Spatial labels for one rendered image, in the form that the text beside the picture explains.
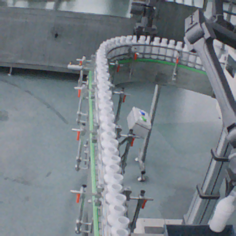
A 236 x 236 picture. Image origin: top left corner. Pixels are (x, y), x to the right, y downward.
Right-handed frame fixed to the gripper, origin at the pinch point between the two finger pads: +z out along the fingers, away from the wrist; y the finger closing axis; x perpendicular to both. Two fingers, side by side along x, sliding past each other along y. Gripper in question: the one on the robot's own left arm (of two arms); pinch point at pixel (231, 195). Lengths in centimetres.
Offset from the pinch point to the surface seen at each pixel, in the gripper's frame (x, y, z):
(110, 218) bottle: -5.9, -40.7, 8.7
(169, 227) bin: 12.3, -13.0, 28.0
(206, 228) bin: 12.4, 3.3, 28.2
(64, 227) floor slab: 105, -48, 126
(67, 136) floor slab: 236, -49, 132
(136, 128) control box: 65, -25, 16
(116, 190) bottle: 5.3, -38.7, 5.4
